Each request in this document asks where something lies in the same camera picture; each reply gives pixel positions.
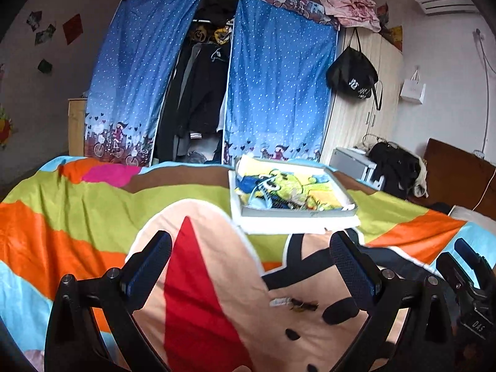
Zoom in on beige wooden wardrobe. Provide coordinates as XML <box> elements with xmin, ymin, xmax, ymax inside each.
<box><xmin>319</xmin><ymin>26</ymin><xmax>405</xmax><ymax>166</ymax></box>

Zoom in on yellow bear wall sticker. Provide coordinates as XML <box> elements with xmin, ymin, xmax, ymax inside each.
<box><xmin>0</xmin><ymin>107</ymin><xmax>13</xmax><ymax>149</ymax></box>

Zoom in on pile of dark clothes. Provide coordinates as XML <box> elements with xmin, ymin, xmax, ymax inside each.
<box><xmin>367</xmin><ymin>141</ymin><xmax>429</xmax><ymax>200</ymax></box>

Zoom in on brown wooden headboard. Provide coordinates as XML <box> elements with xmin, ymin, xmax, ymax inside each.
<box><xmin>420</xmin><ymin>139</ymin><xmax>496</xmax><ymax>219</ymax></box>

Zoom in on white shallow tray box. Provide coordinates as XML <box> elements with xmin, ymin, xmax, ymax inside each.
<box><xmin>228</xmin><ymin>155</ymin><xmax>361</xmax><ymax>235</ymax></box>

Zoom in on black beaded bracelet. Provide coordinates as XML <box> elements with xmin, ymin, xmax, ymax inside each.
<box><xmin>269</xmin><ymin>195</ymin><xmax>311</xmax><ymax>211</ymax></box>

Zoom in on white paper bag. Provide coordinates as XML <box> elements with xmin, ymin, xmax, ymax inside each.
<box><xmin>400</xmin><ymin>67</ymin><xmax>426</xmax><ymax>104</ymax></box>

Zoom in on white bedside cabinet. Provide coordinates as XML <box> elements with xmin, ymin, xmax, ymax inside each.
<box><xmin>330</xmin><ymin>148</ymin><xmax>377</xmax><ymax>182</ymax></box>

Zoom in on person's left hand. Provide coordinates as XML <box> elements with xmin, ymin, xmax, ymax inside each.
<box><xmin>233</xmin><ymin>365</ymin><xmax>251</xmax><ymax>372</ymax></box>

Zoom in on small wooden cabinet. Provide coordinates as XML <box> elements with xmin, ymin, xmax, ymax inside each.
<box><xmin>68</xmin><ymin>98</ymin><xmax>87</xmax><ymax>156</ymax></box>

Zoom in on pink clothes on wardrobe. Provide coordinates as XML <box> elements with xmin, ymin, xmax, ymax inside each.
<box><xmin>319</xmin><ymin>0</ymin><xmax>381</xmax><ymax>33</ymax></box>

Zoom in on red diamond wall decoration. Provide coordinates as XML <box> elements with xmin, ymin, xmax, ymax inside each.
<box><xmin>62</xmin><ymin>14</ymin><xmax>83</xmax><ymax>45</ymax></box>

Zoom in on colourful cartoon bed sheet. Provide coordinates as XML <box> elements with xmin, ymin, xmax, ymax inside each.
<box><xmin>1</xmin><ymin>156</ymin><xmax>495</xmax><ymax>371</ymax></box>

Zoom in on black hanging bag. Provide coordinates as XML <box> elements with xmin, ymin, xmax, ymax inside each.
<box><xmin>325</xmin><ymin>28</ymin><xmax>383</xmax><ymax>111</ymax></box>

